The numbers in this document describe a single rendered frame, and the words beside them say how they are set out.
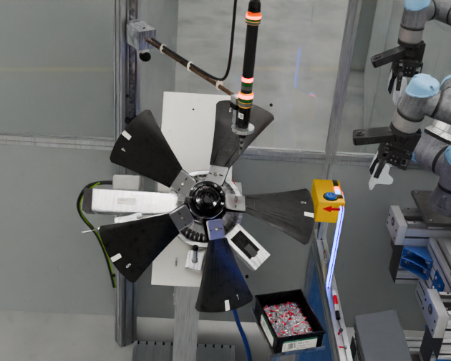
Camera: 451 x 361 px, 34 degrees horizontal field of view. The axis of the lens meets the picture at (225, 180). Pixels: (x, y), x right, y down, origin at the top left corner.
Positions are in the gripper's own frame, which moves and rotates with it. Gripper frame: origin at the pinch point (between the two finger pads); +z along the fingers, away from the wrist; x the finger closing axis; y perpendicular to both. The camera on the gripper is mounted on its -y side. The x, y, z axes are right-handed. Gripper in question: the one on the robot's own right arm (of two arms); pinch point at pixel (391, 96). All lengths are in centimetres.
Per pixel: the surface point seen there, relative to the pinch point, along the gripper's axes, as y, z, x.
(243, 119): -51, -1, -27
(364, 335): -20, 25, -90
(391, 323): -13, 23, -87
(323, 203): -17.4, 41.7, -3.6
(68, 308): -120, 140, 45
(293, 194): -30.9, 29.4, -18.4
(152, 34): -82, -8, 23
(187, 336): -63, 96, -17
